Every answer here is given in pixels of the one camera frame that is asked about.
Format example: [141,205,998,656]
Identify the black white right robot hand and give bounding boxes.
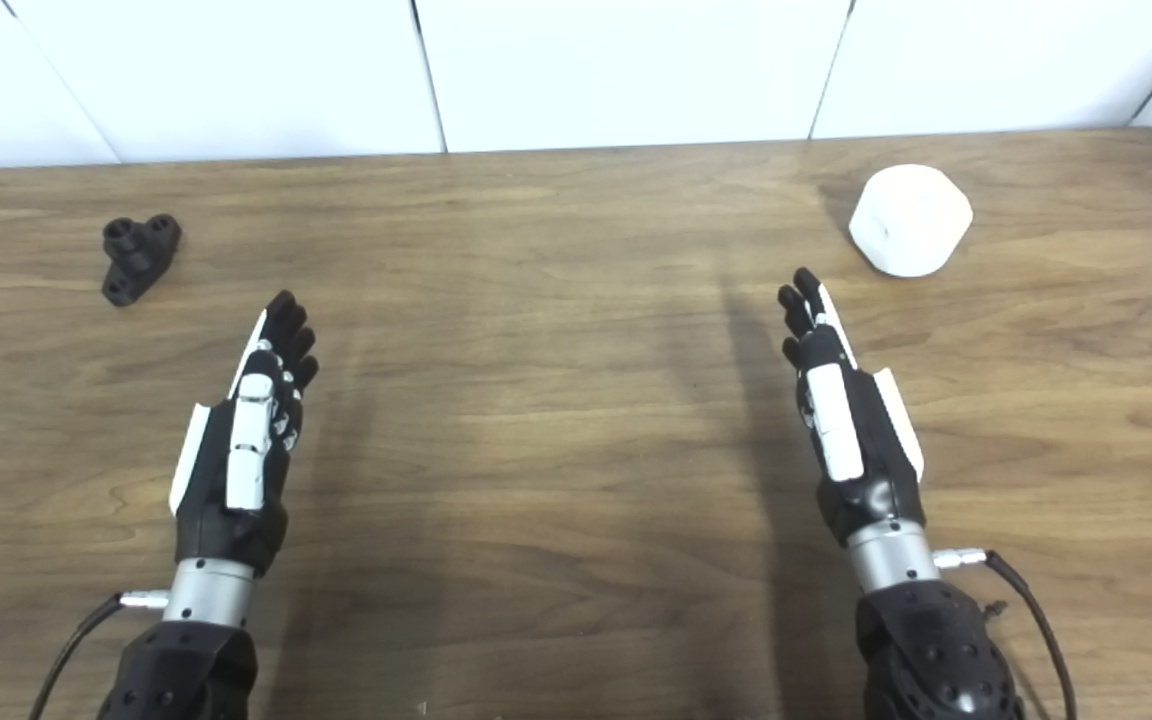
[777,266,927,548]

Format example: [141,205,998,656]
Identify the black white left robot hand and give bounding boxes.
[168,290,320,579]

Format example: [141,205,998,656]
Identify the black plastic holder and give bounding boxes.
[101,213,183,307]

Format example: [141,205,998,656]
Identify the round white plastic piece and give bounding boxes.
[848,164,974,279]

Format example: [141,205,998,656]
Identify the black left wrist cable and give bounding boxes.
[29,591,169,720]

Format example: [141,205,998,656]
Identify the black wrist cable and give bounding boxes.
[933,547,1078,720]
[29,591,169,720]

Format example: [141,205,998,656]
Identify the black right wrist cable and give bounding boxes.
[933,547,1078,720]

